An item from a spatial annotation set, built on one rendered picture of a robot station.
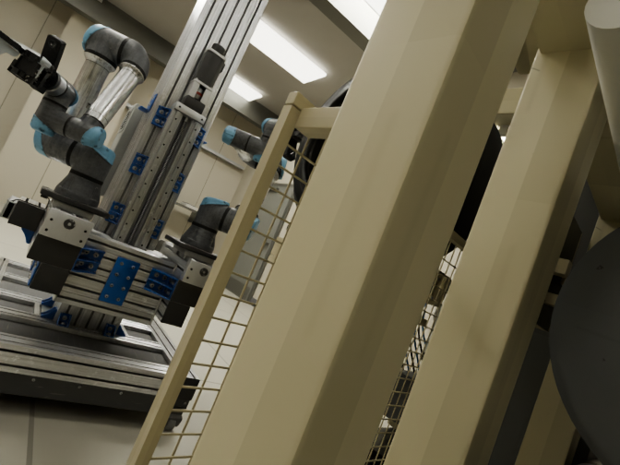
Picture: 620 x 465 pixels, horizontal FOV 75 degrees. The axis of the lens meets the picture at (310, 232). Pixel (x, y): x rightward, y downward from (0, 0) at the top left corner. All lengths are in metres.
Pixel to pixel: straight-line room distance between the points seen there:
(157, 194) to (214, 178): 7.19
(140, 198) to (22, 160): 6.32
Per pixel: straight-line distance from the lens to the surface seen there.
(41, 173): 8.07
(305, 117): 0.52
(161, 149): 1.81
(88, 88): 1.77
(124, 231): 1.79
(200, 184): 8.91
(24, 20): 8.80
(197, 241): 1.76
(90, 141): 1.55
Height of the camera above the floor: 0.79
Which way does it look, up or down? 6 degrees up
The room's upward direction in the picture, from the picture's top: 23 degrees clockwise
